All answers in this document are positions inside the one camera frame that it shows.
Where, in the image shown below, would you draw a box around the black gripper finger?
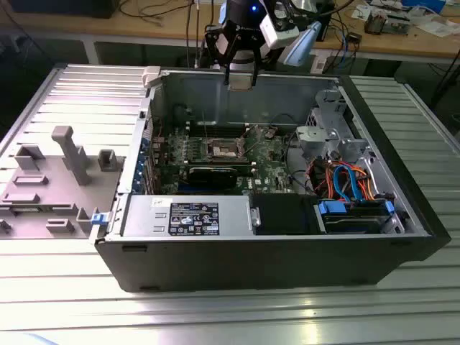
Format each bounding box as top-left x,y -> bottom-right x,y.
203,24 -> 241,87
249,34 -> 267,88

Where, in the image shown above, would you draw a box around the CPU socket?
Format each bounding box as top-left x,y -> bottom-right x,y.
202,137 -> 251,162

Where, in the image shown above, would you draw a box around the CPU cooler heatsink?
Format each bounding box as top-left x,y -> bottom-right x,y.
364,9 -> 388,36

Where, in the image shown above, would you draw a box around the black tower box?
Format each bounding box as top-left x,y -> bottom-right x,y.
321,0 -> 336,42

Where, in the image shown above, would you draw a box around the silver drive cage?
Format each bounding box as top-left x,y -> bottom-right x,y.
308,88 -> 362,130

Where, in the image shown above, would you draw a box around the green motherboard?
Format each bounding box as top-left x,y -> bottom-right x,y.
149,121 -> 301,197

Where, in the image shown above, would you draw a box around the black graphics card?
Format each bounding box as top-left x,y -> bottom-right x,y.
187,165 -> 239,190

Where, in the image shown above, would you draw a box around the wooden workbench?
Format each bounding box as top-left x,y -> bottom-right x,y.
0,0 -> 460,68

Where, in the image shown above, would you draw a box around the silver metal device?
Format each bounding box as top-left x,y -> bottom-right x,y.
386,13 -> 413,36

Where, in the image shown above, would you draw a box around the black plastic drive shroud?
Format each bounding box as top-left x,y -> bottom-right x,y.
251,193 -> 320,236

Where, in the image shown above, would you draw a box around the hard disk in blue carrier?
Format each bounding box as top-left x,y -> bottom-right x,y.
314,198 -> 397,235

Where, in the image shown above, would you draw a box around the power supply rating label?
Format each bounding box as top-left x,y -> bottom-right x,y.
168,201 -> 220,237

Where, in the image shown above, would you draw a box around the white paper sheets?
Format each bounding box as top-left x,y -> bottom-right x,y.
418,20 -> 452,37

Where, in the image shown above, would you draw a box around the black equipment case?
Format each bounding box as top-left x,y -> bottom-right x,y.
6,0 -> 121,19

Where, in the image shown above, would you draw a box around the silver power supply unit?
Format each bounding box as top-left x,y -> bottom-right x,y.
120,195 -> 252,238

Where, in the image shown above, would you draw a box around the black PC case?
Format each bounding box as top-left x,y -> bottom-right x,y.
93,66 -> 452,294

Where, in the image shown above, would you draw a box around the blue plastic latch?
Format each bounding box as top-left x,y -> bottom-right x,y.
91,211 -> 111,227

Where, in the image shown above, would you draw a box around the grey parts rack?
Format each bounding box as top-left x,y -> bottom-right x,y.
0,125 -> 127,240

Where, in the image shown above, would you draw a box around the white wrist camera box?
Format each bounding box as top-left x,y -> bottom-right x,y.
259,16 -> 300,49

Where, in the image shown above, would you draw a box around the silver metal bracket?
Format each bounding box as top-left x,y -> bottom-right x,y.
295,125 -> 341,159

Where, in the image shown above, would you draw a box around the multicoloured power wire bundle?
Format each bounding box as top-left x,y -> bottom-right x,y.
305,156 -> 380,203

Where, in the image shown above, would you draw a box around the blue data wire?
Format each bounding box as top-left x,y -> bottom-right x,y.
332,162 -> 364,203

